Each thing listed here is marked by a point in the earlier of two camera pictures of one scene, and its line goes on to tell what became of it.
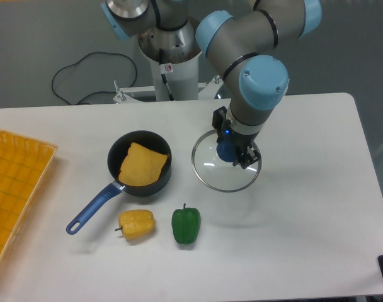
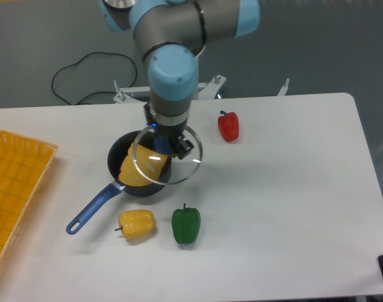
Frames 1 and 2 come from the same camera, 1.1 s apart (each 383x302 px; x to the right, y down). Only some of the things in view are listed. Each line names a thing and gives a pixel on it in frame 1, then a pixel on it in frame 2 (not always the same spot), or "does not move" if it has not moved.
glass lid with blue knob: [213, 164] to [154, 156]
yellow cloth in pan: [142, 165] does not move
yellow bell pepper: [136, 224] does not move
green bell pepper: [185, 224] does not move
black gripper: [245, 154] to [181, 146]
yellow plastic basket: [19, 167] does not move
